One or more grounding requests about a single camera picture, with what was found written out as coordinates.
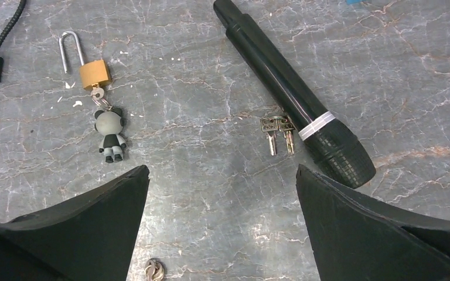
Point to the small key bunch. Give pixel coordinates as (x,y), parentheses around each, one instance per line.
(154,270)

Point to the blue toy brick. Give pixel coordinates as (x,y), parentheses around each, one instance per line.
(353,2)

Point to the pair of silver keys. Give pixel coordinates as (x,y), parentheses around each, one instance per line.
(271,125)

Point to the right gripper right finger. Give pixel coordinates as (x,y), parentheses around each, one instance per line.
(356,237)

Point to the brass padlock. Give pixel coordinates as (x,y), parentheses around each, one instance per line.
(94,74)

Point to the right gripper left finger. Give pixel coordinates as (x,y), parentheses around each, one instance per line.
(88,237)

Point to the panda keychain with key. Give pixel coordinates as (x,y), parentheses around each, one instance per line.
(109,123)

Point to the black microphone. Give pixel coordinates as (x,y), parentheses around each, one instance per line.
(334,148)

